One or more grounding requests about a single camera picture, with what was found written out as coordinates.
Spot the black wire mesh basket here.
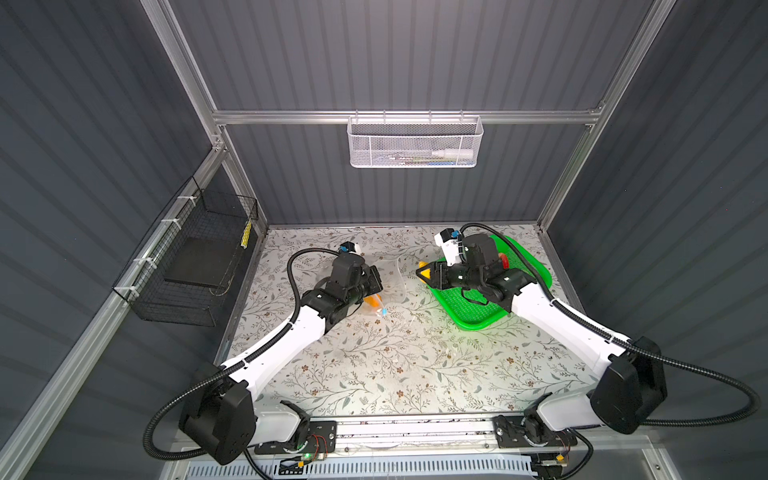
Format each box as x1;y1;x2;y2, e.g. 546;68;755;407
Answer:
113;180;259;327

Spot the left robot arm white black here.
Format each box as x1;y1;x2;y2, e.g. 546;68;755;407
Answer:
180;248;383;465

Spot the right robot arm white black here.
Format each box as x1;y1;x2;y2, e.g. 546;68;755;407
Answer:
416;228;667;446

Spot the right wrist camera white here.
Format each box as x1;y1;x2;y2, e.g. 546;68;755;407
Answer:
434;228;464;266

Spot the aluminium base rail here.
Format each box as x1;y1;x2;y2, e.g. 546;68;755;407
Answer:
167;410;655;463

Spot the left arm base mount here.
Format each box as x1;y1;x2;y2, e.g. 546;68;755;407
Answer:
249;420;338;455

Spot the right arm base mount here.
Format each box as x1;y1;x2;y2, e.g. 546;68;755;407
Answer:
491;415;579;449

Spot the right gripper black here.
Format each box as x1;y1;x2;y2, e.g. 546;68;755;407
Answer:
416;259;482;292

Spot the white wire mesh basket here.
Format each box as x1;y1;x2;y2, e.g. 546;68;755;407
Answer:
346;115;484;169

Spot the green plastic basket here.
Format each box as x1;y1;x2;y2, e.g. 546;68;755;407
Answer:
427;233;553;331

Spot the clear zip top bag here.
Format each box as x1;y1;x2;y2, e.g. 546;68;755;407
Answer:
363;252;429;320

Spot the black pad in basket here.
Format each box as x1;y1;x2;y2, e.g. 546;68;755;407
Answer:
164;237;238;289

